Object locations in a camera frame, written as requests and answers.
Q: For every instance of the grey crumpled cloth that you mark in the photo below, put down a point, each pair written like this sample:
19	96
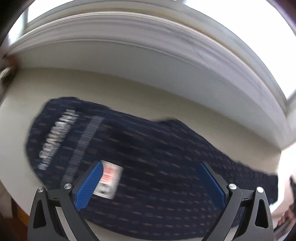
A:
9	68

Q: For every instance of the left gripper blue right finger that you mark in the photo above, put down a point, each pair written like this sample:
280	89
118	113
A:
214	185

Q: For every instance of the person's right hand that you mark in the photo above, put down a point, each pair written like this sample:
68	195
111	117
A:
288	215

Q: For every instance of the white sliding window frame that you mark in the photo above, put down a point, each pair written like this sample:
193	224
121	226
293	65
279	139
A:
234	57

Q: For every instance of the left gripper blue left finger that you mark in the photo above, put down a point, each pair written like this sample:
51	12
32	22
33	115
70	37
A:
85	185

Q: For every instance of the navy patterned pants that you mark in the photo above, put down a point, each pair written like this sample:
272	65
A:
159	195

